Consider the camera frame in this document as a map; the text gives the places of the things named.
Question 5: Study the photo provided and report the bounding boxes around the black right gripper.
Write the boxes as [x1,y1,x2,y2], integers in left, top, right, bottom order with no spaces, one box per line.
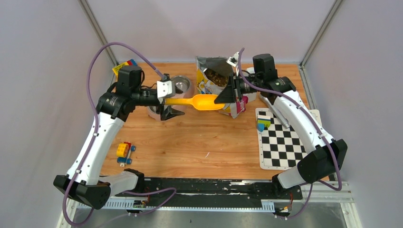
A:
[214,72,262,104]

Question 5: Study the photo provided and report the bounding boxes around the yellow food scoop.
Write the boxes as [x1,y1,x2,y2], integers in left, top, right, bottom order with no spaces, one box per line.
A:
[164,94,225,111]

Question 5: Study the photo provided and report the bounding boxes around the pet food bag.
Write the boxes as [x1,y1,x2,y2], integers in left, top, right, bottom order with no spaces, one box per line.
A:
[195,56,249,119]

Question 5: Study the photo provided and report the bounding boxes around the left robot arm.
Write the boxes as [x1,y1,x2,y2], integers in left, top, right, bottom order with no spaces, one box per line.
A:
[53,65,184,209]

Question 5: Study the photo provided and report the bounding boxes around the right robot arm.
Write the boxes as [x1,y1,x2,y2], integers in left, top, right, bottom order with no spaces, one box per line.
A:
[214,52,347,199]

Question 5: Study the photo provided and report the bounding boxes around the steel bowl near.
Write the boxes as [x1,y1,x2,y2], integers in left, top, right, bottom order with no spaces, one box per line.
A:
[148,106,160,114]

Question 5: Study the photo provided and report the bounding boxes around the steel bowl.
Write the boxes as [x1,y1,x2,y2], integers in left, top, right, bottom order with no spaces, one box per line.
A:
[171,75,192,94]
[148,106,160,114]

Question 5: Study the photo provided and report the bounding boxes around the pink double bowl stand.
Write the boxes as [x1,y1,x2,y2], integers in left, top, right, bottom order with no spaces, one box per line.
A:
[147,81,195,122]

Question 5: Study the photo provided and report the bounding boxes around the steel bowl far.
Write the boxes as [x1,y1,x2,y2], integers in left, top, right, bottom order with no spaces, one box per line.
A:
[171,75,192,94]

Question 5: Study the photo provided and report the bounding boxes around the white metronome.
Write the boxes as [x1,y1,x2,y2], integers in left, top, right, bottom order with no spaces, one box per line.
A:
[242,67,257,94]

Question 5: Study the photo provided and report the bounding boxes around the green white blue blocks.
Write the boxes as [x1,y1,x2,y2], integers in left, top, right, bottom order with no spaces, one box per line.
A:
[256,114,271,132]

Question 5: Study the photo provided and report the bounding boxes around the yellow red toy block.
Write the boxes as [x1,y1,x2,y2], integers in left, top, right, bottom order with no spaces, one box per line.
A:
[116,142,136,167]

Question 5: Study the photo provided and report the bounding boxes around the yellow red blue block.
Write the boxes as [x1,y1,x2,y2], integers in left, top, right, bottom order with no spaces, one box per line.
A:
[112,59,137,77]

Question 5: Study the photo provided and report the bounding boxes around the silver microphone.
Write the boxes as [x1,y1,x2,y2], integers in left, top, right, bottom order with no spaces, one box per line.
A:
[259,94,290,129]

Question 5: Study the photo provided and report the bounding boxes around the checkerboard mat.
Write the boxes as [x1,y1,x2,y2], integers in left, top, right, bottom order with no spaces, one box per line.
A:
[255,108,307,171]

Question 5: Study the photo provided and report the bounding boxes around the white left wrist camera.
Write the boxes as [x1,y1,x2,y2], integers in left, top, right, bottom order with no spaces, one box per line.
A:
[156,74,176,100]

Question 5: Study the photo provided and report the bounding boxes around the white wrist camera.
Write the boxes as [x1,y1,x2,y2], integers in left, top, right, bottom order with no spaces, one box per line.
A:
[156,74,176,100]
[226,51,240,67]

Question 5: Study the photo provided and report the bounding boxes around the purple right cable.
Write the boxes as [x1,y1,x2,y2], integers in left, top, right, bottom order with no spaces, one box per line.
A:
[237,47,343,220]

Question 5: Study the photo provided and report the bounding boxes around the purple cable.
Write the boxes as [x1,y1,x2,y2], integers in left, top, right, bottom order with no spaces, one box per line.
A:
[62,41,177,227]
[237,47,343,220]

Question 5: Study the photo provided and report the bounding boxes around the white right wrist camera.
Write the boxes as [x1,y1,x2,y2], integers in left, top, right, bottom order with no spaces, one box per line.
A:
[226,51,240,67]

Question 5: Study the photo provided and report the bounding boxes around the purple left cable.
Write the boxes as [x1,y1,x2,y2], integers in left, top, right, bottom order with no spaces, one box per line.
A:
[62,41,177,227]

